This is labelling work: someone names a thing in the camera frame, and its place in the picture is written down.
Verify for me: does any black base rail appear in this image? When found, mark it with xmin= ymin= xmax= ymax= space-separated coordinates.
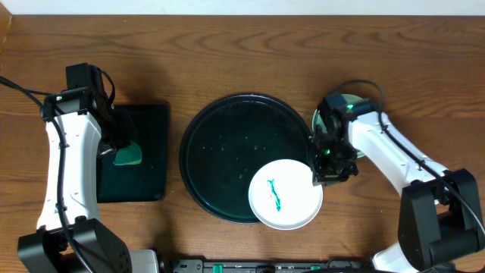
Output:
xmin=171 ymin=259 xmax=375 ymax=273

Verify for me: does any white plate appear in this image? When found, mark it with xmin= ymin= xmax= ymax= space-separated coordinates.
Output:
xmin=248 ymin=159 xmax=324 ymax=231

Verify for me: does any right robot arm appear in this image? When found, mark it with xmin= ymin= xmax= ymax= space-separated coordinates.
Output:
xmin=311 ymin=94 xmax=484 ymax=272

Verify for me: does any green sponge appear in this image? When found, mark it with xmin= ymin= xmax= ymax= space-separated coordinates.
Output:
xmin=113 ymin=142 xmax=142 ymax=166

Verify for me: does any mint plate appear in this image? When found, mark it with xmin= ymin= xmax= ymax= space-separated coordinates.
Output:
xmin=311 ymin=93 xmax=364 ymax=158

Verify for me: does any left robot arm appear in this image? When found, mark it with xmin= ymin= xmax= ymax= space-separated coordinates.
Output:
xmin=17 ymin=63 xmax=160 ymax=272

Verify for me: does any round black serving tray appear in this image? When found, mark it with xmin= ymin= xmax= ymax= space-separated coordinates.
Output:
xmin=179 ymin=93 xmax=310 ymax=224

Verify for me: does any rectangular black sponge tray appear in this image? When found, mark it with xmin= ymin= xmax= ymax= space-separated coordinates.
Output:
xmin=97 ymin=105 xmax=170 ymax=203

